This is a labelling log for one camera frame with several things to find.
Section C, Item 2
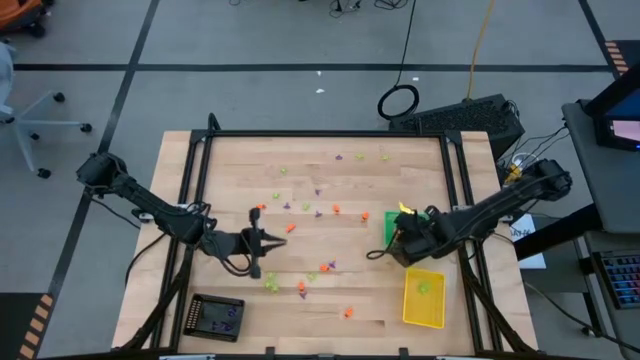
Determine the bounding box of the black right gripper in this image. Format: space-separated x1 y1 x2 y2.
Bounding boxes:
392 207 446 268

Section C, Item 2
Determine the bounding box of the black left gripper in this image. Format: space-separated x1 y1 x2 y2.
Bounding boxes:
209 208 289 280

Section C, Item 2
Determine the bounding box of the green plastic basket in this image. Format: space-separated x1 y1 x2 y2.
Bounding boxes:
383 210 435 249

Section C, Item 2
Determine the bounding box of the yellow plastic basket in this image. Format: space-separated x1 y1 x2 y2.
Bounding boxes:
402 268 447 330

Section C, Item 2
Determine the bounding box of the black plastic basket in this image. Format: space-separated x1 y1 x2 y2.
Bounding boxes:
182 293 246 344

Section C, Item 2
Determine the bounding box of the white paper sheet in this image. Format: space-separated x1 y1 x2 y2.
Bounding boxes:
509 213 548 270

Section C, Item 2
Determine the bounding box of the black computer tower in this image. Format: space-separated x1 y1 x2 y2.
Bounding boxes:
388 93 526 161

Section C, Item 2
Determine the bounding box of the black desk crossbar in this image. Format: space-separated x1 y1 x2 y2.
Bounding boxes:
513 203 604 261

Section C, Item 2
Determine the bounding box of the grey desk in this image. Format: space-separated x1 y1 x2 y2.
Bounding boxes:
562 99 640 236

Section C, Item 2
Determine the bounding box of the backlit keyboard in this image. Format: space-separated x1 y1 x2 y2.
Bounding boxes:
592 249 640 310

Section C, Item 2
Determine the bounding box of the black computer monitor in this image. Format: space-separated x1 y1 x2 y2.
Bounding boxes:
583 64 640 153

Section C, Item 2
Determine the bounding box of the grey office chair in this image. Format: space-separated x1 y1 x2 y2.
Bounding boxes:
0 42 94 180

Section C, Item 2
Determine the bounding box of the orange chair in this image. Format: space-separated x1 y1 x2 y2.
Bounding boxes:
0 0 54 39

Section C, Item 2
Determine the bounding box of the white cable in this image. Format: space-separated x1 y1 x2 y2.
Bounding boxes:
509 151 541 174

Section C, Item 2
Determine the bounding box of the yellow cable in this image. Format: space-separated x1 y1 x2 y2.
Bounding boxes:
466 0 497 100

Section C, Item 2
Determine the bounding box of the black cable bundle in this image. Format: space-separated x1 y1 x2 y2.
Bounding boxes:
327 0 414 14

